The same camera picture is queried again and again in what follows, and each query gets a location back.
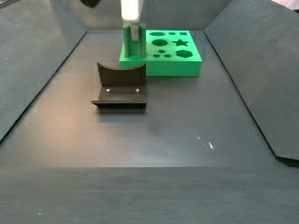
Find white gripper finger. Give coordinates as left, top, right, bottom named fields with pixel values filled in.
left=120, top=0, right=144, bottom=41

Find green shape sorter board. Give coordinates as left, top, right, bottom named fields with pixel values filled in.
left=119, top=30, right=201, bottom=77

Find black curved stand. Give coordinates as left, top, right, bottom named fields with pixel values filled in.
left=92, top=63, right=147, bottom=107

